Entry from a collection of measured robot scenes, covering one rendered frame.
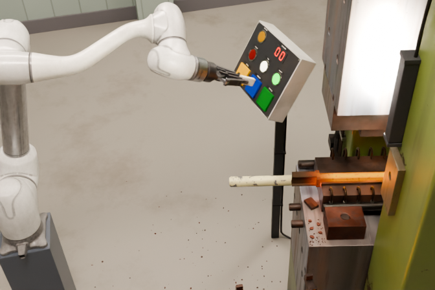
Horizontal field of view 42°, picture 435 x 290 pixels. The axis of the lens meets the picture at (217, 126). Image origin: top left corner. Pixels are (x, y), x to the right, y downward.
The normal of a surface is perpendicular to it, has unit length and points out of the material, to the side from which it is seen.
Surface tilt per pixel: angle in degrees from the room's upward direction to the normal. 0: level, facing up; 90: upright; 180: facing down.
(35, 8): 90
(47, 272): 90
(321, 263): 90
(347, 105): 90
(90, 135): 0
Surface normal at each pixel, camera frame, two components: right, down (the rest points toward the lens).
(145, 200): -0.04, -0.77
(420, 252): 0.00, 0.64
